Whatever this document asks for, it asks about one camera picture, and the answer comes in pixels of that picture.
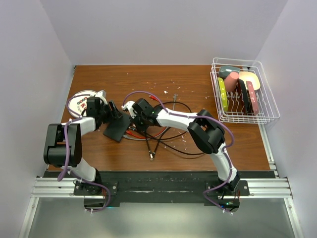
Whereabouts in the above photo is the yellow-green plate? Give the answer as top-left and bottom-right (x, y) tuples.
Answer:
(217, 77), (228, 112)

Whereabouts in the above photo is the purple cable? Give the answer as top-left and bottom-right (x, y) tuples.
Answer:
(57, 95), (111, 213)
(123, 91), (235, 214)

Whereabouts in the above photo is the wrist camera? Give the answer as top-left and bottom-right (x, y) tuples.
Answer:
(95, 90), (107, 105)
(121, 101), (136, 119)

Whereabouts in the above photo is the dark teal bowl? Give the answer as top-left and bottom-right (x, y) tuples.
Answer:
(218, 65), (240, 79)

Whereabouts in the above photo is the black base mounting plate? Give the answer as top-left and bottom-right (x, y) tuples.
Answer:
(74, 172), (250, 212)

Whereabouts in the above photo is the red dotted plate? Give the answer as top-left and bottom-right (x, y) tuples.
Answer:
(246, 81), (259, 116)

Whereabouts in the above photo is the black cable loop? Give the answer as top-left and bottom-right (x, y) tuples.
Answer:
(146, 101), (193, 161)
(145, 101), (206, 162)

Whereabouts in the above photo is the red ethernet cable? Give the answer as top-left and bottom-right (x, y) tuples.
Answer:
(126, 94), (161, 139)

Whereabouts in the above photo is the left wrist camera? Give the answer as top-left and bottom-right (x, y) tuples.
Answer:
(95, 90), (107, 105)

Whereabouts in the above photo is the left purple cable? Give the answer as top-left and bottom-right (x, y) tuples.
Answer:
(57, 95), (111, 213)

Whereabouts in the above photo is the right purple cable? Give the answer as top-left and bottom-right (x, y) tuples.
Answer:
(123, 91), (235, 214)

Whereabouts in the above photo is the pink cup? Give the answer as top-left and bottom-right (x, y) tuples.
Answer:
(224, 72), (239, 92)

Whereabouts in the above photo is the grey ethernet cable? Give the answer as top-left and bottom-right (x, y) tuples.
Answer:
(123, 93), (189, 141)

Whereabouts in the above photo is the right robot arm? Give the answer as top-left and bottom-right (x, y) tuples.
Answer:
(122, 99), (240, 195)

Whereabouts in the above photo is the white wire dish rack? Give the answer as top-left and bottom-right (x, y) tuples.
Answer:
(210, 58), (280, 124)

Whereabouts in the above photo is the aluminium frame rail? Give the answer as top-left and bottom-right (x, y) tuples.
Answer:
(18, 123), (304, 238)

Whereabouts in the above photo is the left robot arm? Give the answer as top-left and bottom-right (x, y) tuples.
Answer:
(44, 96), (123, 195)

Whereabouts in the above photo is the cream square plate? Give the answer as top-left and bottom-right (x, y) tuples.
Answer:
(239, 71), (261, 90)

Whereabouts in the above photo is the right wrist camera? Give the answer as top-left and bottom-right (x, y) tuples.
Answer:
(121, 101), (136, 119)

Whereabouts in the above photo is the black network switch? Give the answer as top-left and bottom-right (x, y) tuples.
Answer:
(103, 114), (130, 142)

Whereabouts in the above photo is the white patterned plate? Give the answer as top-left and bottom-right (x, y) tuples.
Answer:
(67, 90), (96, 118)

